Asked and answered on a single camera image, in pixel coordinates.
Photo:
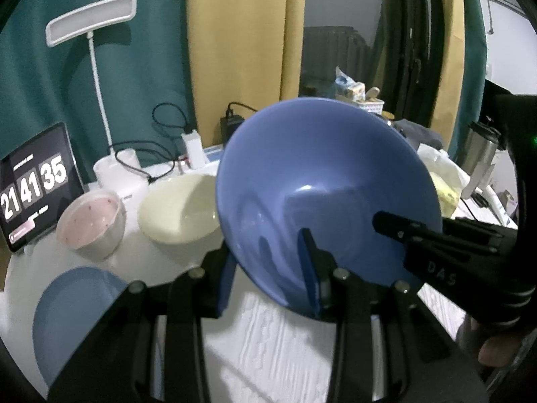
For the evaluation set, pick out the steel thermos cup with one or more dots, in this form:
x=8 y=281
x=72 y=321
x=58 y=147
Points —
x=477 y=156

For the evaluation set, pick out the white storage basket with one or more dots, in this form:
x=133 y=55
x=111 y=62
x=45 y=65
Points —
x=369 y=101

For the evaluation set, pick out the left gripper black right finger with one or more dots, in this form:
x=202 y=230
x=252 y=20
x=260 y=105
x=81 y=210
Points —
x=388 y=346

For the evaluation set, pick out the white charger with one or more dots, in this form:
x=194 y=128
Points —
x=195 y=153

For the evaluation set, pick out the person right hand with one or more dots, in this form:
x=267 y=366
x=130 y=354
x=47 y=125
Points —
x=485 y=349

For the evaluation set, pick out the large blue bowl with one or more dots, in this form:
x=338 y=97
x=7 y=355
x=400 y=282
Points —
x=329 y=167

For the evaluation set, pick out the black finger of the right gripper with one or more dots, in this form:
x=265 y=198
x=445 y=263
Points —
x=398 y=236

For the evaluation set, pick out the black charger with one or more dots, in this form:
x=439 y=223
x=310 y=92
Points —
x=228 y=126

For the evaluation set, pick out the white desk lamp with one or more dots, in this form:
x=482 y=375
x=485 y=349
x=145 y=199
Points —
x=119 y=170

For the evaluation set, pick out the cream bowl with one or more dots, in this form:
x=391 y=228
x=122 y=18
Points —
x=180 y=210

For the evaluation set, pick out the white patterned table cloth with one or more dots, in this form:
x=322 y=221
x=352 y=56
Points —
x=257 y=352

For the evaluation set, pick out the white plastic bag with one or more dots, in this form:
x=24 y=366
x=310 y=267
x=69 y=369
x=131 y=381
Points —
x=439 y=162

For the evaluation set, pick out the blue plate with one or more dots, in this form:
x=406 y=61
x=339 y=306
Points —
x=71 y=314

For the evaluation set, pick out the yellow curtain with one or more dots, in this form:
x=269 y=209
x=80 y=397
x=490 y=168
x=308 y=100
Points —
x=246 y=51

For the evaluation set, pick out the white power strip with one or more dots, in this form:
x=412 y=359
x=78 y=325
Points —
x=212 y=155

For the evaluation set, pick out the pink strawberry bowl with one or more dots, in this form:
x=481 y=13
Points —
x=93 y=225

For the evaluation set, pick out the teal curtain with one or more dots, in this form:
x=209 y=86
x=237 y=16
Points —
x=143 y=69

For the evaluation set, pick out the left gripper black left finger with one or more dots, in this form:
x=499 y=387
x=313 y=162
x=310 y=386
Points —
x=199 y=293

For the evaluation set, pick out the yellow tissue pack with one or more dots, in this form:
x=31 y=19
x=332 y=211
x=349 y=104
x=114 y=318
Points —
x=448 y=193

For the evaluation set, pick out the tablet showing clock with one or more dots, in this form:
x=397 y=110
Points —
x=39 y=180

